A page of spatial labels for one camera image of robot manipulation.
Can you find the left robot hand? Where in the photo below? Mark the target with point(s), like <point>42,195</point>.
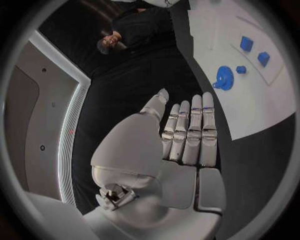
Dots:
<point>140,150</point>

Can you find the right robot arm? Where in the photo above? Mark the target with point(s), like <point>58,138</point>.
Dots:
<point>159,2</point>

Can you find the white task board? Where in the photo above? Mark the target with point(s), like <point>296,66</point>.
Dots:
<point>248,105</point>

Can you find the blue gear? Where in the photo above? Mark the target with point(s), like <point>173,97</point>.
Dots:
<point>224,77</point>

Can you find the person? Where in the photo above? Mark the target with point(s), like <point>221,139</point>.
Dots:
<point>140,31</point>

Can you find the small blue peg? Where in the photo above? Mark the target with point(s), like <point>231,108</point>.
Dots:
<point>241,69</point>

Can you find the blue block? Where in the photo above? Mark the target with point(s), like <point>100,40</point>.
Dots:
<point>246,43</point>
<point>263,59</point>

